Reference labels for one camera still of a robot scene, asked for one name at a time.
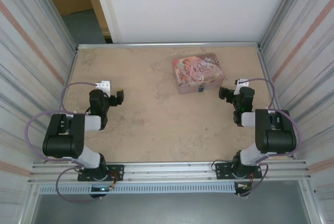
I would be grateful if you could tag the small blue padlock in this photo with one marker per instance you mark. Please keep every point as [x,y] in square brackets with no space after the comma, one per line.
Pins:
[201,88]

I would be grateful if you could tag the pink fairy print tin box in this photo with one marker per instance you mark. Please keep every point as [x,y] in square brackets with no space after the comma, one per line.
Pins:
[195,70]

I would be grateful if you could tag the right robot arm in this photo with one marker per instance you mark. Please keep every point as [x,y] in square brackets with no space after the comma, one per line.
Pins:
[276,138]

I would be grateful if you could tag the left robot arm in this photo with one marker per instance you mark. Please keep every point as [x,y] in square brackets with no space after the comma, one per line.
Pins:
[62,143]

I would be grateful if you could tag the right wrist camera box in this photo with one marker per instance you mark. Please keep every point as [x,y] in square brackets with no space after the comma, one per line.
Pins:
[241,85]

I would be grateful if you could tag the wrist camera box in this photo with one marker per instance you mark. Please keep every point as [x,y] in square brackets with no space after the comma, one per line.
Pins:
[104,87]
[241,85]

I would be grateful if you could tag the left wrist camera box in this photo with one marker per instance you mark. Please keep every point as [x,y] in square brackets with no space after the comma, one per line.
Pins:
[104,87]

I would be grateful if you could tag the aluminium table side rail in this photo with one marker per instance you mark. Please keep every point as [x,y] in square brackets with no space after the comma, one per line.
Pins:
[69,72]
[266,70]

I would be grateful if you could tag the aluminium table end rail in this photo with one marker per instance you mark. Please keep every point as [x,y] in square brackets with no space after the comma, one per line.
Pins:
[169,45]

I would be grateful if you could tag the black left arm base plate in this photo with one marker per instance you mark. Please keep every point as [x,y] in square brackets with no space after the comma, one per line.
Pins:
[117,171]

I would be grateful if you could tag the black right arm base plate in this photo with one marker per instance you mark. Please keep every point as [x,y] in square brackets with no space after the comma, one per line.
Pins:
[221,171]

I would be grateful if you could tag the wide aluminium mounting rail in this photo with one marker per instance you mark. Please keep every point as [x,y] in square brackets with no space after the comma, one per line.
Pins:
[169,171]

